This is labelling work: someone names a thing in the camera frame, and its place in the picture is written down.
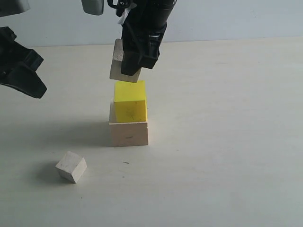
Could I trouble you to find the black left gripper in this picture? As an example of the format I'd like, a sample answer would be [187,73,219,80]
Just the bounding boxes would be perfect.
[0,26,47,99]

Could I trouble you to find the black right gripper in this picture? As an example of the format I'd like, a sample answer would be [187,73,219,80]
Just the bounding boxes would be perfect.
[121,14,167,76]

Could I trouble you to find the medium grained wooden cube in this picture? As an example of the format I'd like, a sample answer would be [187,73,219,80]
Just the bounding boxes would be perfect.
[109,39,141,83]

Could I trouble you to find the yellow painted wooden cube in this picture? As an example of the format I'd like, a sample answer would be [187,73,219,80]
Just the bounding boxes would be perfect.
[114,80,147,123]

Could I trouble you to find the large natural wooden cube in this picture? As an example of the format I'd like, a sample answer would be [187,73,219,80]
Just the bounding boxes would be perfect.
[108,101,149,147]

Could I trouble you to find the small pale wooden cube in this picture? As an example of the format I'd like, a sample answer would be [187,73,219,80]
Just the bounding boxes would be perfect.
[55,151,87,183]

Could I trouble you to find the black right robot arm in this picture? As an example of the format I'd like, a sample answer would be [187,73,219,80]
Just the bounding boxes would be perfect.
[121,0,176,76]

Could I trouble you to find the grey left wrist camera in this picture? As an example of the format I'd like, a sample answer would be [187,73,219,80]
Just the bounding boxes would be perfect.
[0,0,30,17]

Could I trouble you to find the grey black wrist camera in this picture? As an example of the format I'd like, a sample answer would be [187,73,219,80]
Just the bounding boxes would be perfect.
[81,0,104,16]

